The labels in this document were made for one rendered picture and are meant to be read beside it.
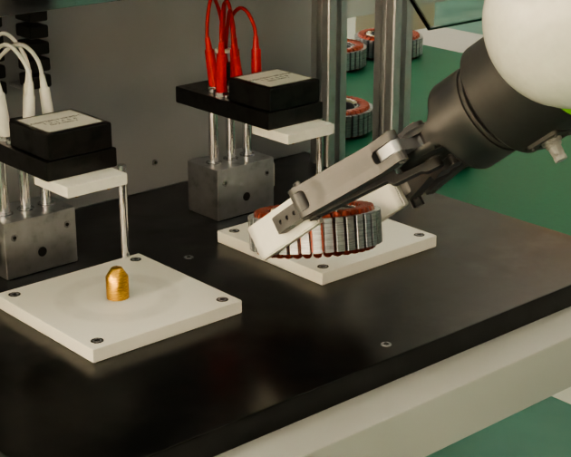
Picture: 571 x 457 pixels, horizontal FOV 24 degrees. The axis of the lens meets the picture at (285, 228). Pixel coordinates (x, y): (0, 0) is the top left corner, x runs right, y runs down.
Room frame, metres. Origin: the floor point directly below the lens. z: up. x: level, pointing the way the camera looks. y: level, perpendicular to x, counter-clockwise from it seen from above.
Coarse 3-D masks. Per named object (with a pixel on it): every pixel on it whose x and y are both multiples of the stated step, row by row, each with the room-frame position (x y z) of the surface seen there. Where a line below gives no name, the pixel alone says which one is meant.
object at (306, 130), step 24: (264, 72) 1.28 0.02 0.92; (288, 72) 1.28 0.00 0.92; (192, 96) 1.29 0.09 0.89; (240, 96) 1.24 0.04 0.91; (264, 96) 1.21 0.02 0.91; (288, 96) 1.22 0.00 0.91; (312, 96) 1.24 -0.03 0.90; (216, 120) 1.28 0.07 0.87; (240, 120) 1.24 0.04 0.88; (264, 120) 1.21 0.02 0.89; (288, 120) 1.22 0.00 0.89; (312, 120) 1.24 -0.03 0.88; (216, 144) 1.28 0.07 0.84
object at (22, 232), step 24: (0, 216) 1.12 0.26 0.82; (24, 216) 1.12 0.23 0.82; (48, 216) 1.13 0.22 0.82; (72, 216) 1.15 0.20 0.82; (0, 240) 1.11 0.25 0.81; (24, 240) 1.11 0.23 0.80; (48, 240) 1.13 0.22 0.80; (72, 240) 1.15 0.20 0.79; (0, 264) 1.11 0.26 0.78; (24, 264) 1.11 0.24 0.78; (48, 264) 1.13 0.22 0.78
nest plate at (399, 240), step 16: (240, 224) 1.22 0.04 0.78; (384, 224) 1.22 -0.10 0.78; (400, 224) 1.22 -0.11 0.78; (224, 240) 1.19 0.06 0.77; (240, 240) 1.17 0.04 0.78; (384, 240) 1.17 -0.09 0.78; (400, 240) 1.17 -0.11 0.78; (416, 240) 1.17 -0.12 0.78; (432, 240) 1.18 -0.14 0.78; (256, 256) 1.16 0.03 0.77; (352, 256) 1.13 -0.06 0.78; (368, 256) 1.13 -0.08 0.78; (384, 256) 1.14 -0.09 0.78; (400, 256) 1.15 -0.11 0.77; (304, 272) 1.11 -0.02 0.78; (320, 272) 1.09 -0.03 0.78; (336, 272) 1.10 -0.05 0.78; (352, 272) 1.11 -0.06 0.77
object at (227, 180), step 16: (192, 160) 1.29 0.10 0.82; (208, 160) 1.29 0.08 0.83; (224, 160) 1.29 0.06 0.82; (240, 160) 1.29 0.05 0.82; (256, 160) 1.30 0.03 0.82; (272, 160) 1.31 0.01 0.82; (192, 176) 1.29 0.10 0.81; (208, 176) 1.27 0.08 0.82; (224, 176) 1.27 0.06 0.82; (240, 176) 1.28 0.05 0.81; (256, 176) 1.29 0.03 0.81; (272, 176) 1.31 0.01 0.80; (192, 192) 1.29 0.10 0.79; (208, 192) 1.27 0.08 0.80; (224, 192) 1.27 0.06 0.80; (240, 192) 1.28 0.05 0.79; (256, 192) 1.29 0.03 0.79; (272, 192) 1.31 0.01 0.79; (192, 208) 1.29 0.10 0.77; (208, 208) 1.27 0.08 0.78; (224, 208) 1.27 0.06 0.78; (240, 208) 1.28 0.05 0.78; (256, 208) 1.29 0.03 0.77
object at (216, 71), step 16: (208, 0) 1.31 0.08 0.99; (224, 0) 1.32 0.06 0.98; (208, 16) 1.30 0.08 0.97; (224, 16) 1.32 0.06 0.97; (208, 32) 1.30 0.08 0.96; (224, 32) 1.33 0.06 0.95; (256, 32) 1.31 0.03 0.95; (208, 48) 1.30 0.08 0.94; (224, 48) 1.27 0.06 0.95; (256, 48) 1.30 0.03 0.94; (208, 64) 1.29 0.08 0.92; (224, 64) 1.27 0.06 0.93; (240, 64) 1.28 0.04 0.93; (256, 64) 1.30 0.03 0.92; (208, 80) 1.30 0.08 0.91; (224, 80) 1.27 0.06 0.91
